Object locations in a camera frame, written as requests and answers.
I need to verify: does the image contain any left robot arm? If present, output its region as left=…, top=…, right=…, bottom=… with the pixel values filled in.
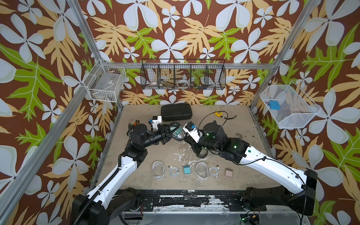
left=70, top=123, right=180, bottom=225

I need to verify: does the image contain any white coiled cable right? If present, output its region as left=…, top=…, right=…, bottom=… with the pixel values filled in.
left=208, top=165, right=220, bottom=179

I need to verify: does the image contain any yellow tape measure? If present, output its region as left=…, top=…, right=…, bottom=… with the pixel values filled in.
left=214, top=111, right=237, bottom=120

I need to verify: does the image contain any black hard case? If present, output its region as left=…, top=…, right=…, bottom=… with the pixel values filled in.
left=161, top=103, right=193, bottom=122

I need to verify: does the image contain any pink charger lower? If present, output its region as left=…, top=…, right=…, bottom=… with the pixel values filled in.
left=225, top=168, right=233, bottom=177

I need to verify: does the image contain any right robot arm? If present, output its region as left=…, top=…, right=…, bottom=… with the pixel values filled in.
left=183, top=121, right=318, bottom=216

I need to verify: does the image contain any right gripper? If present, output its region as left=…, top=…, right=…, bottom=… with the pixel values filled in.
left=182, top=131, right=222, bottom=155

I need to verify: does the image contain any white mesh basket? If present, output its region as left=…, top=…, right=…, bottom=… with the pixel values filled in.
left=260, top=82, right=321, bottom=129

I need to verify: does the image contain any teal charger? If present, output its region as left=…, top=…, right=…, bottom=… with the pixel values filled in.
left=172, top=128, right=182, bottom=137
left=183, top=165, right=191, bottom=174

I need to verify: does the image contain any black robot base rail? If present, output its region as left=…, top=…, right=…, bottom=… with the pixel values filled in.
left=130, top=189, right=249, bottom=212

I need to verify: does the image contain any blue object in basket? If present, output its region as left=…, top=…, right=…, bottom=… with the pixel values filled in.
left=268, top=100, right=281, bottom=110

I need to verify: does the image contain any white wire basket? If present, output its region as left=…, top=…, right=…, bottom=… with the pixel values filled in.
left=84, top=60, right=127, bottom=103

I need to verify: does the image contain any black wire basket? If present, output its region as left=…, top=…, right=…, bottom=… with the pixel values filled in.
left=139, top=59, right=227, bottom=90

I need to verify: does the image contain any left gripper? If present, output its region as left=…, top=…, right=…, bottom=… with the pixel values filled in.
left=141, top=124, right=177, bottom=150

